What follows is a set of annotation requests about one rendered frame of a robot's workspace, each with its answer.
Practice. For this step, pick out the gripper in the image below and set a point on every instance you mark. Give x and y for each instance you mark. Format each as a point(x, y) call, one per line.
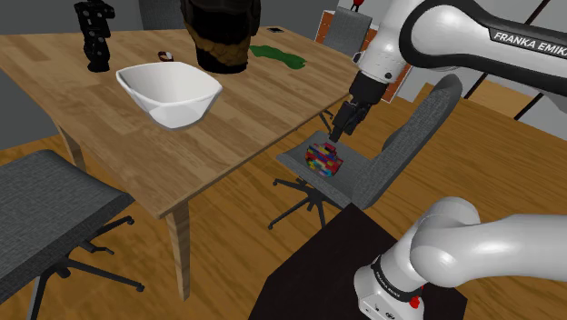
point(368, 88)

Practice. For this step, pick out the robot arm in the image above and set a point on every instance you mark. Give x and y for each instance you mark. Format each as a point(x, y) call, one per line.
point(447, 40)

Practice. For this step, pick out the multicoloured block toy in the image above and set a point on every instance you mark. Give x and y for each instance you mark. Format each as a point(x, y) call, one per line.
point(323, 160)

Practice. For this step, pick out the grey office chair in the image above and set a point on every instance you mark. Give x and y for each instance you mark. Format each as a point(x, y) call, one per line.
point(161, 13)
point(48, 199)
point(398, 150)
point(347, 31)

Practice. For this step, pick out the green flat cloth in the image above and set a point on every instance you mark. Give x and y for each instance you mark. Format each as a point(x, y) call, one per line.
point(279, 55)

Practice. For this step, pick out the black phone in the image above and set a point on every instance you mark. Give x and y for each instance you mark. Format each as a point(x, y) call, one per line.
point(275, 29)

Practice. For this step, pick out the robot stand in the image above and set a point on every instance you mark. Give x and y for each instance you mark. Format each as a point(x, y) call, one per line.
point(323, 274)

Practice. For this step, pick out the dark brown vase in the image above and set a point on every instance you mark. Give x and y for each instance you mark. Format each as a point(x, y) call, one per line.
point(221, 31)

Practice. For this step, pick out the white bowl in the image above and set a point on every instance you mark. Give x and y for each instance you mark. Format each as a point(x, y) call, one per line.
point(170, 91)

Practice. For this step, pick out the small red white object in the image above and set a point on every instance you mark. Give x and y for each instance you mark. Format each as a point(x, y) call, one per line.
point(165, 56)

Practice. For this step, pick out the wooden table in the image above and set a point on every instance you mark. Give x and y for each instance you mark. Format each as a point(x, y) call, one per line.
point(133, 146)

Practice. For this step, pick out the black robot figure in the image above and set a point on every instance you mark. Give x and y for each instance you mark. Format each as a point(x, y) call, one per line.
point(96, 35)

